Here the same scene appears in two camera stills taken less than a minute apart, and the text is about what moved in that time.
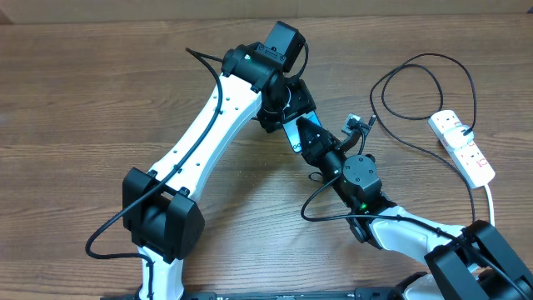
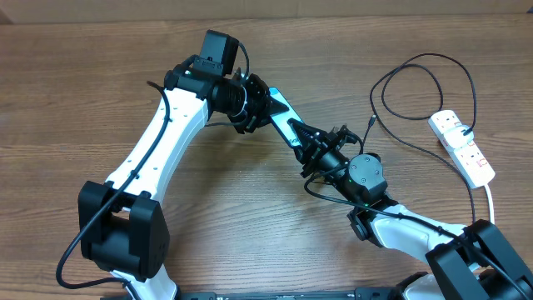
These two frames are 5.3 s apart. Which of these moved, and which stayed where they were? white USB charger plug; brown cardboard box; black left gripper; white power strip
Moved: black left gripper
Stayed: white USB charger plug; white power strip; brown cardboard box
